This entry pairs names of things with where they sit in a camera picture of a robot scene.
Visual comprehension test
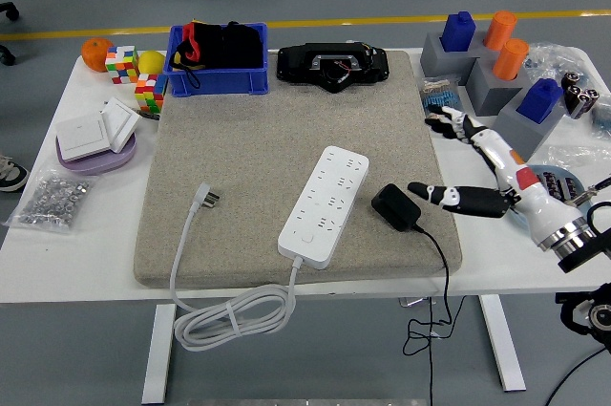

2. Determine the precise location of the person's shoe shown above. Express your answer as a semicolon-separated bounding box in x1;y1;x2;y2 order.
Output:
0;154;31;193

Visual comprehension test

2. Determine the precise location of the clear bag of blue parts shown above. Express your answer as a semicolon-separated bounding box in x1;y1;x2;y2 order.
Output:
522;41;591;87

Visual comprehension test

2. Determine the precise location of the blue plastic bin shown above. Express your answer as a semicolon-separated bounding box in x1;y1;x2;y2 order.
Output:
162;22;270;97

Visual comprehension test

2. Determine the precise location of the thin black hanging cable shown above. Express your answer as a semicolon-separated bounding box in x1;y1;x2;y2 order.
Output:
426;298;436;406

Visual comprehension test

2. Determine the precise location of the black plug adapter with cord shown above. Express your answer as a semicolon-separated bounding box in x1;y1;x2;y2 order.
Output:
370;182;468;357

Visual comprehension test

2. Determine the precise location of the black office chair base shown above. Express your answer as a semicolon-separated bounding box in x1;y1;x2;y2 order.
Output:
0;1;21;67

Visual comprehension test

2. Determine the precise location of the white power strip with cord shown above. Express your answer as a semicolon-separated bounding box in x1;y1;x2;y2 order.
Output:
169;145;370;353

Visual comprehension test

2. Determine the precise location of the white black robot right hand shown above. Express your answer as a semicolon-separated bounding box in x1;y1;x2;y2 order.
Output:
408;106;591;247

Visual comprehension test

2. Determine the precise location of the grey-brown mat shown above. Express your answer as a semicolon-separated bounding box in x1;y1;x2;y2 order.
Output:
133;49;463;288

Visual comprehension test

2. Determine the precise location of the light blue plate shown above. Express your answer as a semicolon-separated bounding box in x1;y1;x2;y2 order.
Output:
527;164;596;216

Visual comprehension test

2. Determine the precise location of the purple oval tray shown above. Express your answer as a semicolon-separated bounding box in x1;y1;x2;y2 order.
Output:
55;131;138;176

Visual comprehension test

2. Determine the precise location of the white wall switch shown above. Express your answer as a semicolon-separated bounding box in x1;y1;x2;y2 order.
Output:
99;96;141;154
54;117;116;163

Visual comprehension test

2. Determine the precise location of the grey holder block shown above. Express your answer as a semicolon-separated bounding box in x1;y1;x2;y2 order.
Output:
491;89;567;162
465;54;531;117
419;32;497;78

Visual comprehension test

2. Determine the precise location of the black and red fabric bundle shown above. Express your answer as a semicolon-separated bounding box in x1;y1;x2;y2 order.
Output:
169;19;264;90

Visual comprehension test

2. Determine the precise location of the bag of metal nuts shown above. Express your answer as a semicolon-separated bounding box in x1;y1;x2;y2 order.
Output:
3;164;99;236

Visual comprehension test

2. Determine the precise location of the bag of striped resistors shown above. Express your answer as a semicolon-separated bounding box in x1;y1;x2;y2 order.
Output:
417;75;467;117

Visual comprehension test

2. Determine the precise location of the blue square peg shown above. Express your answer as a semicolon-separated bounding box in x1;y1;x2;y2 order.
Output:
516;77;564;125
439;11;477;53

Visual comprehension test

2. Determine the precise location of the black electronic device housing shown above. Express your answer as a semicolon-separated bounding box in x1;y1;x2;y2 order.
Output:
276;41;390;95

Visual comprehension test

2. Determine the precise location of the black floor cable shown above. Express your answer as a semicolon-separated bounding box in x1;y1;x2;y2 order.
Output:
548;346;611;406

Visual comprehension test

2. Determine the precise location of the colourful puzzle cube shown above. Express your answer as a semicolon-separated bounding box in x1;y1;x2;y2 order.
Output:
104;45;140;86
134;73;166;115

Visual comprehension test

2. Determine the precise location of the orange cylinder peg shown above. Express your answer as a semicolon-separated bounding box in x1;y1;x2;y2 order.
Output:
483;11;519;52
491;37;530;81

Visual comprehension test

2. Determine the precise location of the orange fruit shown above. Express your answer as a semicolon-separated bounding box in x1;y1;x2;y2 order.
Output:
79;37;116;74

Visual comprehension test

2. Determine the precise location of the white table leg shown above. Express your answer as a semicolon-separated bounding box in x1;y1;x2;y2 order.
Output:
478;294;527;393
141;303;178;405

